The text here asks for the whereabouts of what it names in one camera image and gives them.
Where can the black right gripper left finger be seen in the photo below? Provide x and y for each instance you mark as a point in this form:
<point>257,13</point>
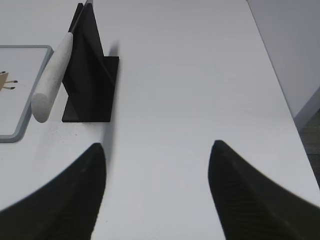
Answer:
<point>66,208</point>

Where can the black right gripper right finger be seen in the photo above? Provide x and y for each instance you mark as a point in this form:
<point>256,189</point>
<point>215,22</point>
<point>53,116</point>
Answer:
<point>251,206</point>

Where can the white handled kitchen knife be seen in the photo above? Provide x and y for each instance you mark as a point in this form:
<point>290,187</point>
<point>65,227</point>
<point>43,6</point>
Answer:
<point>50,80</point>

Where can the black knife stand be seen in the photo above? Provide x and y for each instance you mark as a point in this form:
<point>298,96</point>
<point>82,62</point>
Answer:
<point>90,77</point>

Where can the white grey-rimmed cutting board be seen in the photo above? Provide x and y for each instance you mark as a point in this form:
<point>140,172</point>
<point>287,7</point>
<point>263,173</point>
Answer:
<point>20,69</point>

